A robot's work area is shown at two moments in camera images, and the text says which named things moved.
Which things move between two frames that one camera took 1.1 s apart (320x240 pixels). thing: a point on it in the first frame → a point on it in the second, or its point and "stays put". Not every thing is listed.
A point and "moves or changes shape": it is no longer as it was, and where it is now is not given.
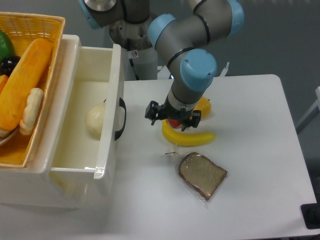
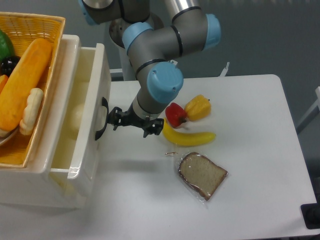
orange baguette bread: x=26 y=76 stays put
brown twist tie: x=171 y=152 stays put
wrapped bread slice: x=204 y=175 stays put
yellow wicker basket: x=24 y=29 stays put
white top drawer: x=82 y=76 moves or changes shape
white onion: x=94 y=120 → x=77 y=117
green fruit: x=6 y=48 stays put
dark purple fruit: x=8 y=64 stays put
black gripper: x=154 y=112 → x=117 y=117
